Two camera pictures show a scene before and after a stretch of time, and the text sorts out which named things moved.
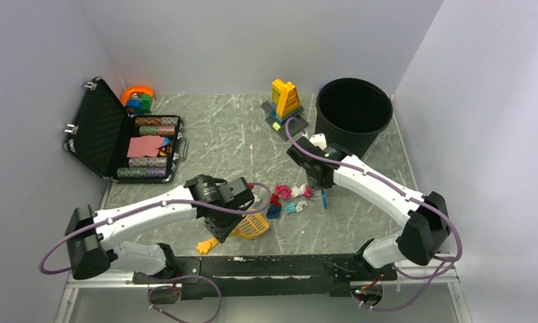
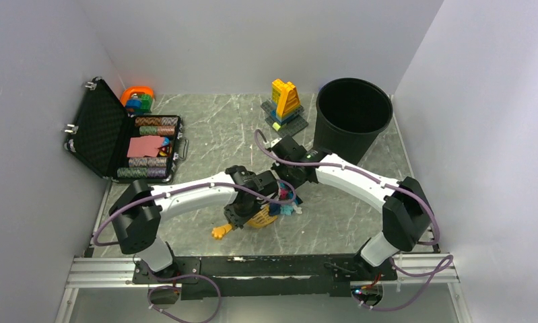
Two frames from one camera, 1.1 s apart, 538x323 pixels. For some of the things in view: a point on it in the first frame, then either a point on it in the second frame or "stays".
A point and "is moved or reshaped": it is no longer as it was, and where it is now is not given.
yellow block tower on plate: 284,105 stays
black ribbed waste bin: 352,112 stays
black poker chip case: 123,147 stays
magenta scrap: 308,192 -> 283,194
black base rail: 292,276 stays
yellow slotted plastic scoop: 251,225 is moved or reshaped
